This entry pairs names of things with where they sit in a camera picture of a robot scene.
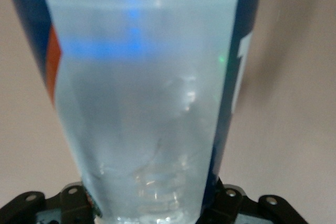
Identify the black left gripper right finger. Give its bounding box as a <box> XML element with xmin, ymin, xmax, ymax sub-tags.
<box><xmin>201</xmin><ymin>175</ymin><xmax>310</xmax><ymax>224</ymax></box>

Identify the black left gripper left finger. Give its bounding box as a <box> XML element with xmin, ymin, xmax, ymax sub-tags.
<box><xmin>0</xmin><ymin>182</ymin><xmax>102</xmax><ymax>224</ymax></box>

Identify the clear Wilson tennis ball can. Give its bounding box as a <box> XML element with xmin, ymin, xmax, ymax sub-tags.
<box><xmin>1</xmin><ymin>0</ymin><xmax>267</xmax><ymax>224</ymax></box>

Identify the brown table mat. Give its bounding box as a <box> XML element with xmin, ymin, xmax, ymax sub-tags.
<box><xmin>0</xmin><ymin>0</ymin><xmax>336</xmax><ymax>224</ymax></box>

